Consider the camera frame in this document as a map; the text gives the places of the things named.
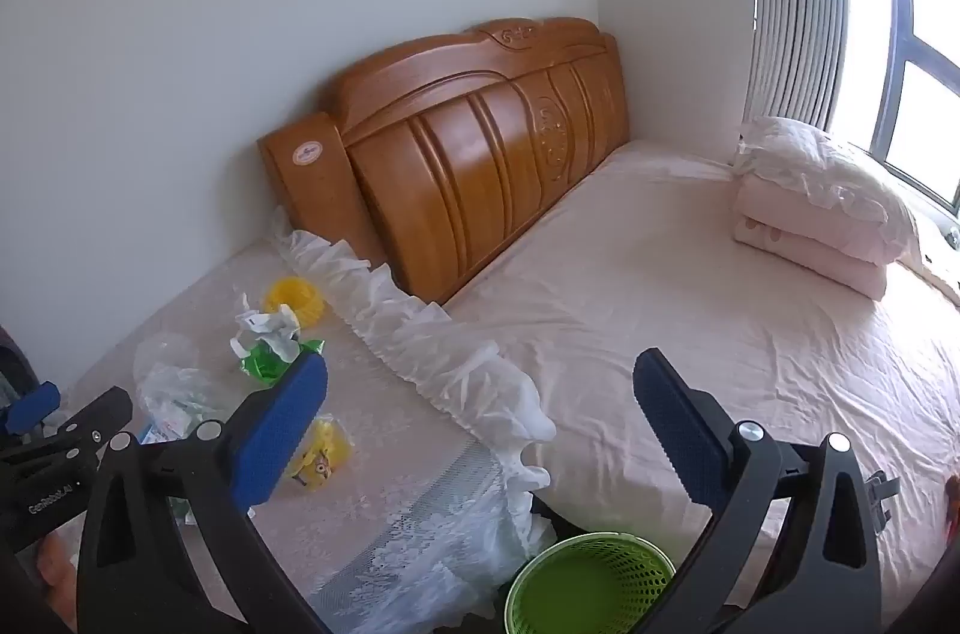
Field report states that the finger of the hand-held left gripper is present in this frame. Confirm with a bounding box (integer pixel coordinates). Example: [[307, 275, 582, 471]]
[[41, 386, 134, 456], [0, 381, 62, 436]]

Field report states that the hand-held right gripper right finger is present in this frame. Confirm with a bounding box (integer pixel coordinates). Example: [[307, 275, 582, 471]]
[[632, 347, 882, 634]]

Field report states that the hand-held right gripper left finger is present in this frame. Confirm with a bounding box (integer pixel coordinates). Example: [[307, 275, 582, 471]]
[[75, 350, 331, 634]]

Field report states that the green mesh waste basket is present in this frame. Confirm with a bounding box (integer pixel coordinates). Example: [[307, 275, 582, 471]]
[[504, 532, 680, 634]]

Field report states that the yellow cartoon wrapper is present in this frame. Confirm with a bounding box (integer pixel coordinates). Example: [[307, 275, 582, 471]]
[[289, 416, 355, 489]]

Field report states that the green wrapper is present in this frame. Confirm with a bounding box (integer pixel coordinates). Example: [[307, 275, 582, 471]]
[[240, 337, 327, 387]]

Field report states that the clear plastic bag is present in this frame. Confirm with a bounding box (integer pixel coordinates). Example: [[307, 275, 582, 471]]
[[133, 334, 241, 436]]

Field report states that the bed with pink sheet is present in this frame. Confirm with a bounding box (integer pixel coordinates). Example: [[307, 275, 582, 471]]
[[442, 139, 960, 612]]

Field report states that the yellow plastic cup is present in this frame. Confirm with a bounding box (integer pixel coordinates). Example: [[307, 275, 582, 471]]
[[261, 277, 331, 327]]

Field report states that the pink folded pillow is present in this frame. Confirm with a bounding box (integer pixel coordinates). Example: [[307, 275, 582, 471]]
[[733, 176, 920, 303]]

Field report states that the white ruffled pillow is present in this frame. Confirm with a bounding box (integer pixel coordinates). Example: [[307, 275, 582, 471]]
[[733, 115, 920, 245]]

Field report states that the wooden headboard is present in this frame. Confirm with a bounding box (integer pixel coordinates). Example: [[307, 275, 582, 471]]
[[257, 16, 631, 305]]

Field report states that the dark framed window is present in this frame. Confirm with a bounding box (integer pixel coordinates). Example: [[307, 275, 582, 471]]
[[829, 0, 960, 215]]

